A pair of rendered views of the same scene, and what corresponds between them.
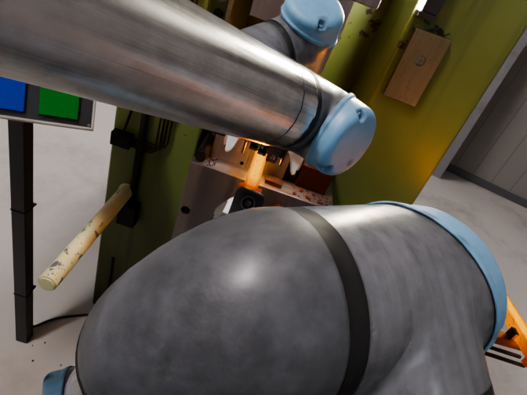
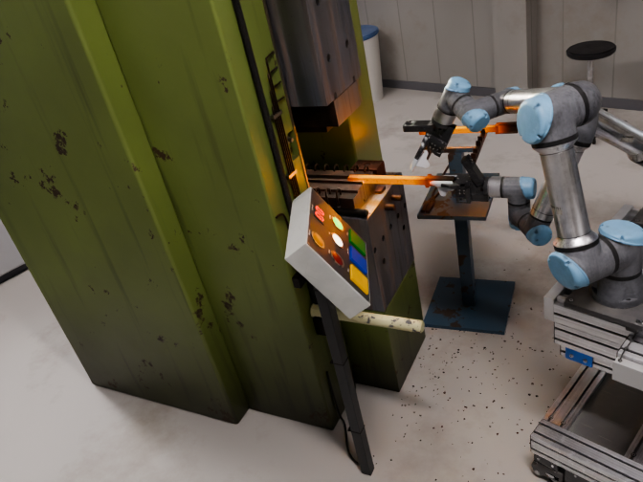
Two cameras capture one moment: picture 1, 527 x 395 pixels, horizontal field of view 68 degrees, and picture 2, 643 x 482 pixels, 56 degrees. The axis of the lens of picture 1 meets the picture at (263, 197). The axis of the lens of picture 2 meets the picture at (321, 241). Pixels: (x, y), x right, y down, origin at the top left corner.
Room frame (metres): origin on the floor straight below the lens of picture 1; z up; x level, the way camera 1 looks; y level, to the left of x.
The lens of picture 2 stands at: (-0.17, 1.85, 2.03)
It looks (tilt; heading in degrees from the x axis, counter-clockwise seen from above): 31 degrees down; 307
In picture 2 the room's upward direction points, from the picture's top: 13 degrees counter-clockwise
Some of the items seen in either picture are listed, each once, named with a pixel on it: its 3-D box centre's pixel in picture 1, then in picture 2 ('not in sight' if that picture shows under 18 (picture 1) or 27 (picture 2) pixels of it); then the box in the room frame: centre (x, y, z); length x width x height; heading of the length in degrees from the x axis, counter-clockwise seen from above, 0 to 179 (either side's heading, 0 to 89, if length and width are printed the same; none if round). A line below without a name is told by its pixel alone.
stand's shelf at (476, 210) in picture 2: not in sight; (459, 195); (0.74, -0.47, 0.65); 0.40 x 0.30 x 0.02; 98
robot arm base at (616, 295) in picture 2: not in sight; (618, 278); (-0.02, 0.29, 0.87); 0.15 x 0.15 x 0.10
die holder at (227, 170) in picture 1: (253, 198); (333, 236); (1.13, 0.03, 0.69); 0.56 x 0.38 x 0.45; 4
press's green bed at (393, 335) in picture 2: not in sight; (351, 317); (1.13, 0.03, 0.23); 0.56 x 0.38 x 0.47; 4
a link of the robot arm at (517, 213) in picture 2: not in sight; (521, 214); (0.33, 0.02, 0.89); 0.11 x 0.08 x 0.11; 128
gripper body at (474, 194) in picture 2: not in sight; (472, 187); (0.50, 0.02, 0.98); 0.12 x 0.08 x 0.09; 4
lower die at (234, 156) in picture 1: (261, 125); (317, 188); (1.12, 0.08, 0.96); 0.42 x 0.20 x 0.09; 4
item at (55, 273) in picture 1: (93, 229); (365, 317); (0.80, 0.41, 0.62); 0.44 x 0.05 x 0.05; 4
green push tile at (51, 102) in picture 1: (59, 99); (356, 243); (0.73, 0.48, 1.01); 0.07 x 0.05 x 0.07; 119
